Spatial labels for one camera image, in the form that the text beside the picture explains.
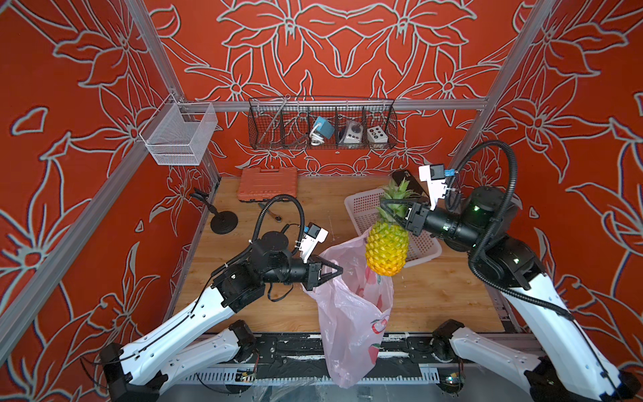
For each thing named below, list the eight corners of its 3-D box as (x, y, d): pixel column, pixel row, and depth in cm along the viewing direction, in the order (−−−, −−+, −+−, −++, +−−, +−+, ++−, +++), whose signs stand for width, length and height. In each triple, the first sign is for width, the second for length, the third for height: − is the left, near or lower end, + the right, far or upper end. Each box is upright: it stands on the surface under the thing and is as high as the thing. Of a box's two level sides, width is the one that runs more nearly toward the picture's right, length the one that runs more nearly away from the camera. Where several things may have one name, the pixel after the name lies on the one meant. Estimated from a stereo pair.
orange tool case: (238, 201, 113) (234, 192, 108) (245, 175, 124) (242, 166, 119) (296, 201, 113) (294, 192, 108) (298, 175, 124) (297, 166, 119)
